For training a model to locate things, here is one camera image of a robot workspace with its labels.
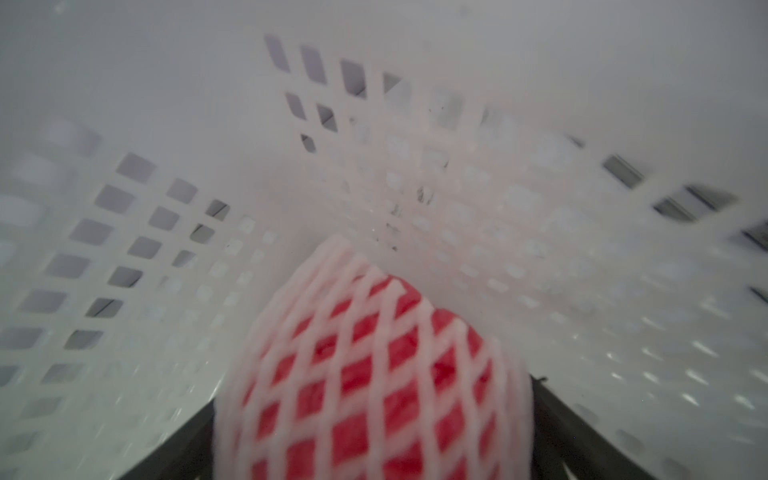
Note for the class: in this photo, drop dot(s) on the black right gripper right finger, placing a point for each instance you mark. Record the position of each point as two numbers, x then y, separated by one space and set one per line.
566 445

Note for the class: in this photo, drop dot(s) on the netted apple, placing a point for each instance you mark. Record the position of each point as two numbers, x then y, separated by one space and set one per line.
351 373

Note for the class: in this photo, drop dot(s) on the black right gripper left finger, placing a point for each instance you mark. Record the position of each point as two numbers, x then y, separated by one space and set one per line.
186 455

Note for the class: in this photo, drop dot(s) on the white plastic perforated basket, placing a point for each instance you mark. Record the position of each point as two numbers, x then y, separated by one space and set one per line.
584 180

